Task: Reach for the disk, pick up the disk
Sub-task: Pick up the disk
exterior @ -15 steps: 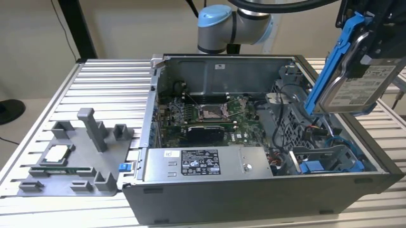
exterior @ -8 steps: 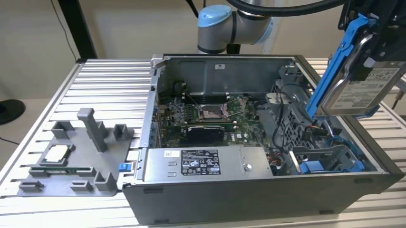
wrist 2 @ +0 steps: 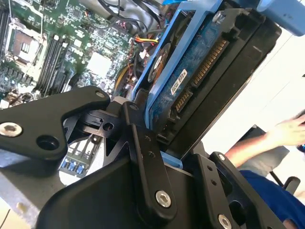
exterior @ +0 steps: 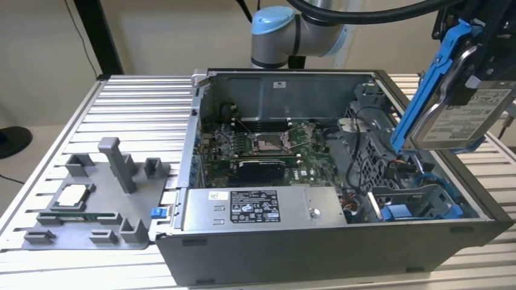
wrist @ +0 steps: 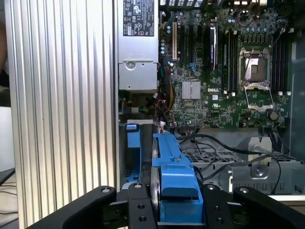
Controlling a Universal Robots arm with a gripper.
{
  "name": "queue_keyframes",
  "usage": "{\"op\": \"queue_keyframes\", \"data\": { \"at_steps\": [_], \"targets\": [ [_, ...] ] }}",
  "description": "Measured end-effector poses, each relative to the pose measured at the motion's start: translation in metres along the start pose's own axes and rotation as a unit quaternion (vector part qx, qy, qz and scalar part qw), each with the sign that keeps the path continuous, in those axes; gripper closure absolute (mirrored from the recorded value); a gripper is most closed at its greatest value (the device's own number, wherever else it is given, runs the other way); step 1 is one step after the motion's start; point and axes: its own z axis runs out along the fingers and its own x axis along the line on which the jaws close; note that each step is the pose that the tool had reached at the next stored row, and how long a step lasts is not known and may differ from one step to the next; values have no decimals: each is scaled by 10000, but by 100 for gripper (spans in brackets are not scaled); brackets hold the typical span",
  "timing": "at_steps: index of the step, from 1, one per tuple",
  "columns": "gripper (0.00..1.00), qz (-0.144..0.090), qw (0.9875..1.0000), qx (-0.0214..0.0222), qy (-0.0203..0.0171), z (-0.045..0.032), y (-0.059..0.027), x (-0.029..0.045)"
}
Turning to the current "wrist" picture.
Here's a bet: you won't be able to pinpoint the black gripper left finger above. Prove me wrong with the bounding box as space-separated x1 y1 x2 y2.
26 182 158 229

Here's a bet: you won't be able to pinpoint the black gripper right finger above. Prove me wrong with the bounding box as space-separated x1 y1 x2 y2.
202 183 305 229

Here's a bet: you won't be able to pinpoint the hard disk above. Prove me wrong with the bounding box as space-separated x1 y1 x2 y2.
150 133 205 226

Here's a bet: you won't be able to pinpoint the grey drive cage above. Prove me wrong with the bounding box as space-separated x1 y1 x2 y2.
118 119 305 195

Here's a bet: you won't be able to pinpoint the blue bay carrier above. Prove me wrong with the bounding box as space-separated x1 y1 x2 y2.
125 123 140 148

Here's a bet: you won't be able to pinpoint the metal socket cover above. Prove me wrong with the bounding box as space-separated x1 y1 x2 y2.
243 82 274 112

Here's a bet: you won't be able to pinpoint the green motherboard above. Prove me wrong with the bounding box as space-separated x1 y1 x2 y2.
158 0 293 129

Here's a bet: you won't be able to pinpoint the dark grey PC case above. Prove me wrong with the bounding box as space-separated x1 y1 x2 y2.
113 0 305 208

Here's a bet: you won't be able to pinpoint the silver chipset heat sink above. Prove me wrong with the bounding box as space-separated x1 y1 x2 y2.
182 80 201 100

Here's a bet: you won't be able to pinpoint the silver power supply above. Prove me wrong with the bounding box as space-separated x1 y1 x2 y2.
118 0 160 91

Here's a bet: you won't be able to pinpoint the CPU socket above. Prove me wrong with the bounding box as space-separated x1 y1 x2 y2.
238 47 272 84

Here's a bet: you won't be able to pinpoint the black RAM slots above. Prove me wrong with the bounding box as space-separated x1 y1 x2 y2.
271 30 292 96
221 30 239 95

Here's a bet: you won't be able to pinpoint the thin metal locking lever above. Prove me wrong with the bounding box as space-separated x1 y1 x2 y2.
271 21 289 47
243 49 255 76

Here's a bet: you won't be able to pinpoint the black expansion slot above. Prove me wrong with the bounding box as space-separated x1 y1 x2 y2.
197 23 203 52
189 23 195 69
180 23 186 64

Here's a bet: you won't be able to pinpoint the white expansion slot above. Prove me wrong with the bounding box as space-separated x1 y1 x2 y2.
172 21 178 62

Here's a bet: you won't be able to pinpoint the silver metal bracket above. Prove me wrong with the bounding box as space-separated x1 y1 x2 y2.
247 137 272 179

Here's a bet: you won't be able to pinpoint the long black cable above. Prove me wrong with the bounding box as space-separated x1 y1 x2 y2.
176 133 282 195

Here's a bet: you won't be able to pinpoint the coloured power supply wires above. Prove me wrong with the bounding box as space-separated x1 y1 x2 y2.
154 63 178 131

